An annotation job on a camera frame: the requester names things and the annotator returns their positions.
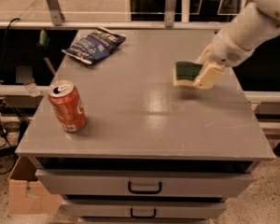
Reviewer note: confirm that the grey drawer cabinet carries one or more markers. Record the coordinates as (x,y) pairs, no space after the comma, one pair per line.
(138,120)

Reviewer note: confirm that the red soda can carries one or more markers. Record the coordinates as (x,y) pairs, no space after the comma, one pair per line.
(67,105)

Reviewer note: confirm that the middle metal bracket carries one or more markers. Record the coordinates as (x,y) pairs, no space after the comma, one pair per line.
(169,13)

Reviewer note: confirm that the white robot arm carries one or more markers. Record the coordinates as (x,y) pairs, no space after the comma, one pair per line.
(258,22)

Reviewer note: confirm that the brown cardboard box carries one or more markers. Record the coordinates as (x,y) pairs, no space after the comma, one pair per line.
(26,194)

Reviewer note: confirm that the clear plastic water bottle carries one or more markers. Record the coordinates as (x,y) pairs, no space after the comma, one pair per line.
(32,89)

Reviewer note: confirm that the left metal bracket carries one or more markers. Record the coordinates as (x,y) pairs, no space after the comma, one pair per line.
(55,11)

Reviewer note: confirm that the green and yellow sponge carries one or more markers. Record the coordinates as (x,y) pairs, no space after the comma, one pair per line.
(185,73)

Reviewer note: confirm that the metal bracket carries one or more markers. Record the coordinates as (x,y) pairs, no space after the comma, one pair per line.
(55,11)
(169,13)

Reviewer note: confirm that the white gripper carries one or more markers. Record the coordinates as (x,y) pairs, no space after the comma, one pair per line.
(224,50)

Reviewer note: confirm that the lower grey drawer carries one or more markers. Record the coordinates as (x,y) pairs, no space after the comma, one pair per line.
(143,209)

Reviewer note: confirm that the upper grey drawer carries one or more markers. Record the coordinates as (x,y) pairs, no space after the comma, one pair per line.
(129,183)

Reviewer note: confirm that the blue chip bag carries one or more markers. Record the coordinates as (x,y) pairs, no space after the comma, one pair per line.
(95,46)

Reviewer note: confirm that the green handled tool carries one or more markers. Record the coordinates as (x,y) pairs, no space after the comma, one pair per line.
(42,46)

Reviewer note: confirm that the grey drawer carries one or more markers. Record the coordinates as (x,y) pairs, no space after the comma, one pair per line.
(143,209)
(129,183)

